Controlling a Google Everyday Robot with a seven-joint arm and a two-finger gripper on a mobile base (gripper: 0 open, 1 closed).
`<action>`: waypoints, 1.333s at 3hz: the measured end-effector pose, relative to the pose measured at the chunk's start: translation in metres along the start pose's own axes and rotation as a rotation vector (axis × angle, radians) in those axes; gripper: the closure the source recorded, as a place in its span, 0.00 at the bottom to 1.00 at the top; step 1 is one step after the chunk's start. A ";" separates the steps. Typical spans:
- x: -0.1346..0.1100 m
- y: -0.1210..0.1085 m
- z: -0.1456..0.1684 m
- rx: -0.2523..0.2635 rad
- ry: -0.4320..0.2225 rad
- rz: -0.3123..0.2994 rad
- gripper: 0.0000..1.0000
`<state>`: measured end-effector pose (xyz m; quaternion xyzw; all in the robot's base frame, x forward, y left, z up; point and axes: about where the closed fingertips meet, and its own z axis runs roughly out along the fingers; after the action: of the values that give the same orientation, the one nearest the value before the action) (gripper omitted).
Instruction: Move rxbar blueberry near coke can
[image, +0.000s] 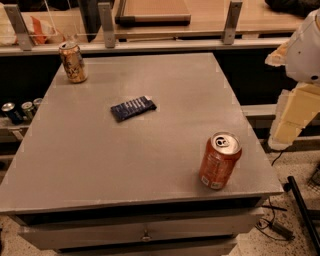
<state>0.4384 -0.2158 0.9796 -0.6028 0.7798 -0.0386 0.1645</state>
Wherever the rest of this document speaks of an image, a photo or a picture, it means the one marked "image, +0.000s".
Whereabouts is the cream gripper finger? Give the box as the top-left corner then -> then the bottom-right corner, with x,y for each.
265,42 -> 288,67
268,82 -> 320,151

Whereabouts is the grey can on shelf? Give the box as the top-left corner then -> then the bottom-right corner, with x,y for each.
33,98 -> 43,109

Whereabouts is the metal drawer knob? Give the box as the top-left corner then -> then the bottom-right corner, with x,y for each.
141,227 -> 152,242

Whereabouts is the orange white snack bag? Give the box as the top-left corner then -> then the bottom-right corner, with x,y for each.
24,16 -> 65,45

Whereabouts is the black power adapter with cable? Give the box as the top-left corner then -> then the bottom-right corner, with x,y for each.
255,200 -> 295,242

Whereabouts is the left metal bracket post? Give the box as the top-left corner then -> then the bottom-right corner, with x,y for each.
4,4 -> 34,51

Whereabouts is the grey cabinet drawer front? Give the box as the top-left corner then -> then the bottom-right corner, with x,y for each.
19,207 -> 263,250

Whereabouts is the red coke can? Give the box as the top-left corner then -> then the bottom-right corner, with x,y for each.
199,132 -> 242,190

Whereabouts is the green can on shelf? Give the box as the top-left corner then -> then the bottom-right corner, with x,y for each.
21,101 -> 36,120

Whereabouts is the middle metal bracket post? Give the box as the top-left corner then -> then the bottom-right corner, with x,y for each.
98,1 -> 116,48

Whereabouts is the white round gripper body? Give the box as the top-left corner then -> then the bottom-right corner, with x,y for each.
285,9 -> 320,84

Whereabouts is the dark blue can on shelf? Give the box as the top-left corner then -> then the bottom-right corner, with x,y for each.
1,102 -> 24,125

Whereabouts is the blue rxbar blueberry wrapper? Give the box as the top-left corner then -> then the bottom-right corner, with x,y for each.
110,96 -> 157,122

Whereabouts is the gold brown drink can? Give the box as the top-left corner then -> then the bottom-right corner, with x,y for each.
59,41 -> 87,83

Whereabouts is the black metal bar on floor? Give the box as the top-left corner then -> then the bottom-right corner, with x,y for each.
283,176 -> 320,256

